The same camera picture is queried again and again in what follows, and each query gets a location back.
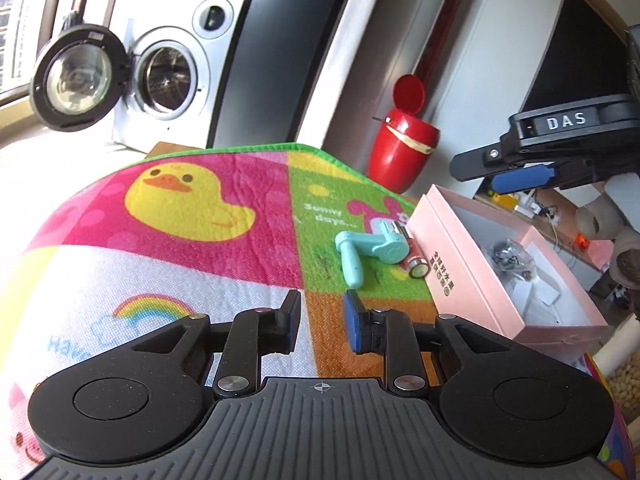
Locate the clear plastic bag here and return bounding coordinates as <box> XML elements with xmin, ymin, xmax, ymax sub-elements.
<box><xmin>481</xmin><ymin>236</ymin><xmax>535</xmax><ymax>282</ymax></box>

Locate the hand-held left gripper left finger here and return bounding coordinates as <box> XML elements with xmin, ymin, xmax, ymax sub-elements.
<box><xmin>131</xmin><ymin>290</ymin><xmax>303</xmax><ymax>402</ymax></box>

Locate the dark television screen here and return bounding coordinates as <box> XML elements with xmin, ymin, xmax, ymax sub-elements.
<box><xmin>520</xmin><ymin>0</ymin><xmax>632</xmax><ymax>113</ymax></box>

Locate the pink cardboard box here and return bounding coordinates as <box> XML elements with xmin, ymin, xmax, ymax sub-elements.
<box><xmin>407</xmin><ymin>183</ymin><xmax>609</xmax><ymax>367</ymax></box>

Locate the round washing machine door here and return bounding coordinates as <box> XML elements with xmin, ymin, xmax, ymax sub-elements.
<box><xmin>29</xmin><ymin>24</ymin><xmax>135</xmax><ymax>134</ymax></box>

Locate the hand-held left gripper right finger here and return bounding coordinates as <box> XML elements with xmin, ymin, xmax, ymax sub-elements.
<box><xmin>344</xmin><ymin>290</ymin><xmax>509</xmax><ymax>401</ymax></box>

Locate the teal hand crank tool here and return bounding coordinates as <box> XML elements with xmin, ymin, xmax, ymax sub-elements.
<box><xmin>334</xmin><ymin>220</ymin><xmax>409</xmax><ymax>291</ymax></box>

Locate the white shelf cabinet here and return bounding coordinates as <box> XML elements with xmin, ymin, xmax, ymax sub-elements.
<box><xmin>472</xmin><ymin>0</ymin><xmax>608</xmax><ymax>273</ymax></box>

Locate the red trash bin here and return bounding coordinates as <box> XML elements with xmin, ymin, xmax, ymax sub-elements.
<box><xmin>368</xmin><ymin>75</ymin><xmax>442</xmax><ymax>194</ymax></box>

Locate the red wall hanging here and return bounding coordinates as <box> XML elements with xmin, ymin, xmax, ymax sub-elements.
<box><xmin>414</xmin><ymin>0</ymin><xmax>462</xmax><ymax>92</ymax></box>

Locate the white paper packet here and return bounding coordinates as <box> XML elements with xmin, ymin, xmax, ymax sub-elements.
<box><xmin>509</xmin><ymin>269</ymin><xmax>567</xmax><ymax>322</ymax></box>

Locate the silver washing machine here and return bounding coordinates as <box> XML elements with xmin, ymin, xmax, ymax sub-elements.
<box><xmin>112</xmin><ymin>0</ymin><xmax>252</xmax><ymax>151</ymax></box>

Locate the beige plush toy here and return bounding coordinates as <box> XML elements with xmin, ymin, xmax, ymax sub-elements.
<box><xmin>574</xmin><ymin>180</ymin><xmax>640</xmax><ymax>311</ymax></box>

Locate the red battery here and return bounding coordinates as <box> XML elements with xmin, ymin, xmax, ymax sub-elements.
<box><xmin>395</xmin><ymin>212</ymin><xmax>432</xmax><ymax>279</ymax></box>

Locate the window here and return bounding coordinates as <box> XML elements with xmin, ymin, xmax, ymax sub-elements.
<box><xmin>0</xmin><ymin>0</ymin><xmax>57</xmax><ymax>107</ymax></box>

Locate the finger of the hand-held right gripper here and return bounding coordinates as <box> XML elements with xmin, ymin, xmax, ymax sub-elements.
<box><xmin>449</xmin><ymin>144</ymin><xmax>518</xmax><ymax>182</ymax></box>
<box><xmin>491</xmin><ymin>159</ymin><xmax>597</xmax><ymax>195</ymax></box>

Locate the colourful printed play mat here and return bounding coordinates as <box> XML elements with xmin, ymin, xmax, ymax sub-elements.
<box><xmin>0</xmin><ymin>142</ymin><xmax>628</xmax><ymax>478</ymax></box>

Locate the cream textured cushion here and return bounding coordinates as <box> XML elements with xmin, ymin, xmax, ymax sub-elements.
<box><xmin>594</xmin><ymin>320</ymin><xmax>640</xmax><ymax>413</ymax></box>

